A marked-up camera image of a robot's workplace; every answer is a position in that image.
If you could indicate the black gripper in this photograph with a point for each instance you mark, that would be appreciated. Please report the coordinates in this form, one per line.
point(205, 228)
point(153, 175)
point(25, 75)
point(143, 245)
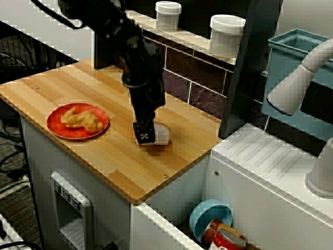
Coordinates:
point(147, 104)

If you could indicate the toy bread slice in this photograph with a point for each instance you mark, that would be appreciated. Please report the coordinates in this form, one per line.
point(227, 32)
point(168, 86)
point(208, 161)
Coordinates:
point(164, 135)

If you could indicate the brown toy chicken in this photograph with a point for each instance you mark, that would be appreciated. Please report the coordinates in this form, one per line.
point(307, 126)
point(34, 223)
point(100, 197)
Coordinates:
point(86, 122)

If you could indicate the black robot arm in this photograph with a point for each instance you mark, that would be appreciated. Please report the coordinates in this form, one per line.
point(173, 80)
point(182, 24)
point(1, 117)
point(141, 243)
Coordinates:
point(135, 52)

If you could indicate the dark tiled backsplash ledge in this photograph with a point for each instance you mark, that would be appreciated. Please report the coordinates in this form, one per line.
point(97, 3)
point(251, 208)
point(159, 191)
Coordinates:
point(203, 70)

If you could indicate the red plate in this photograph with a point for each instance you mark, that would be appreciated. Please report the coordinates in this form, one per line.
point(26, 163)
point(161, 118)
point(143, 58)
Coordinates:
point(56, 127)

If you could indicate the light blue bowl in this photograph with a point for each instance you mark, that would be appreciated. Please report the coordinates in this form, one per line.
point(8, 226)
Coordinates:
point(205, 211)

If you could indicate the white toy kitchen cabinet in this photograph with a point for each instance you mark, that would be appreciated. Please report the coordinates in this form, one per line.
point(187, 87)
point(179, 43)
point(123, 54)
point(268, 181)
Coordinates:
point(39, 156)

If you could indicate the wide dark upright panel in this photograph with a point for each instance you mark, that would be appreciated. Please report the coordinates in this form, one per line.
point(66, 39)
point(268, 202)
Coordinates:
point(247, 78)

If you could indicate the small white lidded jar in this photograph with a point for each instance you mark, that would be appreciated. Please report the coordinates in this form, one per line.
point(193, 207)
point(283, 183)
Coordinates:
point(167, 18)

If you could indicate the white toy sink unit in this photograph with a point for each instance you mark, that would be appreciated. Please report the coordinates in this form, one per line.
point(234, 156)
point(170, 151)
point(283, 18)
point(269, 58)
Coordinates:
point(260, 161)

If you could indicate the large white lidded jar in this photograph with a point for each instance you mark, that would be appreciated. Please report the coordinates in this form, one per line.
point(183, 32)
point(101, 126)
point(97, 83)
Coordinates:
point(226, 39)

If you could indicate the red white tin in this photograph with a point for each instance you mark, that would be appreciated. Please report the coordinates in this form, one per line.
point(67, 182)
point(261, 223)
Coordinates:
point(216, 247)

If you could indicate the orange labelled tin can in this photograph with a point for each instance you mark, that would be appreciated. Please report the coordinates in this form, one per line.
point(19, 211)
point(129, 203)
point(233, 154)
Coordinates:
point(229, 238)

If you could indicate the grey toy faucet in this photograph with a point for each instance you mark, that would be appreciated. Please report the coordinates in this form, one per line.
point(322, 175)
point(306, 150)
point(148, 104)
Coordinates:
point(291, 88)

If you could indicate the teal plastic bin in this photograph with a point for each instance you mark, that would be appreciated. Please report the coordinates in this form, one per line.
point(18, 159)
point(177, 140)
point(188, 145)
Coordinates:
point(283, 65)

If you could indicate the narrow dark upright post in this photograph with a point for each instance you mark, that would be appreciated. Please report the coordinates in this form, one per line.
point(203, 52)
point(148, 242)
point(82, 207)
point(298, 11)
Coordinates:
point(104, 57)

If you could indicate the aluminium frame rail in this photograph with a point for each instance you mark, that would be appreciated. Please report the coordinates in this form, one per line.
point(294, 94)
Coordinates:
point(7, 234)

